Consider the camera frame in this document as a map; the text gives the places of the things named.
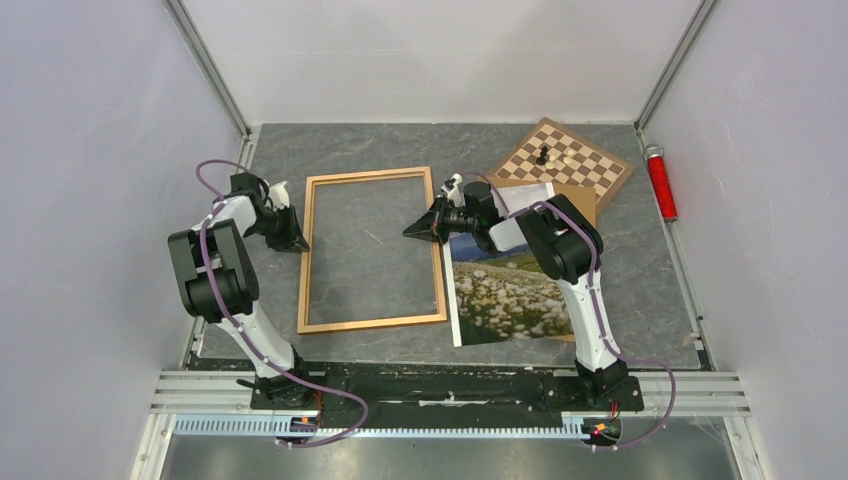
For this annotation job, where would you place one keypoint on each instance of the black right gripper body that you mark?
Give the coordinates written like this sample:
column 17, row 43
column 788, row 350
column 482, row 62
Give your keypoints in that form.
column 446, row 217

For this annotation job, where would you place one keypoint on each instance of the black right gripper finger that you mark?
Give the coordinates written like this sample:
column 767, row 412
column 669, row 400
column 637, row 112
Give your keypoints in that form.
column 426, row 225
column 437, row 239

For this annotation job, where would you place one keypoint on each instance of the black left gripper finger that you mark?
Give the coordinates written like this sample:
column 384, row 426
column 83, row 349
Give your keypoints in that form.
column 297, row 239
column 280, row 244

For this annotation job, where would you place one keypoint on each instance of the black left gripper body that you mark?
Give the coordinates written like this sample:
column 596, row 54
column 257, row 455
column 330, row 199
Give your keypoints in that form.
column 280, row 228

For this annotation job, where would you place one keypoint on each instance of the wooden picture frame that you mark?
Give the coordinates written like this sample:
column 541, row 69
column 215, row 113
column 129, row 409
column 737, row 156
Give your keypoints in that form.
column 361, row 272

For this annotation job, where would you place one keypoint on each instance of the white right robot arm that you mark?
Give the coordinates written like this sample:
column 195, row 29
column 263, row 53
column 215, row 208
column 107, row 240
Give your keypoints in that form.
column 563, row 242

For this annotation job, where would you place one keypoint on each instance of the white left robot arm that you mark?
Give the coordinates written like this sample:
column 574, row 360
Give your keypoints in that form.
column 218, row 283

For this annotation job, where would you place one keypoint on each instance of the landscape photo print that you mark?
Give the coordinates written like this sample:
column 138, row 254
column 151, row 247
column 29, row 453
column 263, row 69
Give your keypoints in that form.
column 500, row 297

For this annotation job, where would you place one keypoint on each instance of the black chess piece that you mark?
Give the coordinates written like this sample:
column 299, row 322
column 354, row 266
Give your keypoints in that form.
column 543, row 156

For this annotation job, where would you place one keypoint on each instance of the wooden chessboard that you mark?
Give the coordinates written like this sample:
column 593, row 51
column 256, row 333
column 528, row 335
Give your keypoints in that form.
column 593, row 166

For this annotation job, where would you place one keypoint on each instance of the brown backing board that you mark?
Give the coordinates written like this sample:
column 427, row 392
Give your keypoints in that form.
column 576, row 199

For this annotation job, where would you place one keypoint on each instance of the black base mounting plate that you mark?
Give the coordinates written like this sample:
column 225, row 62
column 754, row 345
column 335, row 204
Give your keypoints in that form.
column 399, row 396

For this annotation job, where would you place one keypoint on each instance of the red cylinder tool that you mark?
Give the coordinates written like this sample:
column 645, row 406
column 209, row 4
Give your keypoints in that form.
column 654, row 160

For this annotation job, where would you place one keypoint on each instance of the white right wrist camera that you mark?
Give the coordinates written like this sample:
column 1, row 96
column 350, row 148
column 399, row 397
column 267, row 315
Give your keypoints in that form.
column 451, row 189

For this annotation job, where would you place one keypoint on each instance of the aluminium table edge rail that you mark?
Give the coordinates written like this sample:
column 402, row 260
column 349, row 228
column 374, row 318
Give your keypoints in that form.
column 648, row 394

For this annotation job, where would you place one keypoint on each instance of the left corner aluminium post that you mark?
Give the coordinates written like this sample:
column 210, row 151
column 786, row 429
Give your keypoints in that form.
column 203, row 57

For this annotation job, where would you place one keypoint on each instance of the corner aluminium post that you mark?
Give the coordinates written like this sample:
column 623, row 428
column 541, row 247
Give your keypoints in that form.
column 203, row 57
column 675, row 62

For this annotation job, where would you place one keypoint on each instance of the right corner aluminium post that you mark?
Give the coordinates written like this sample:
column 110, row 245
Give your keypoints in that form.
column 675, row 62

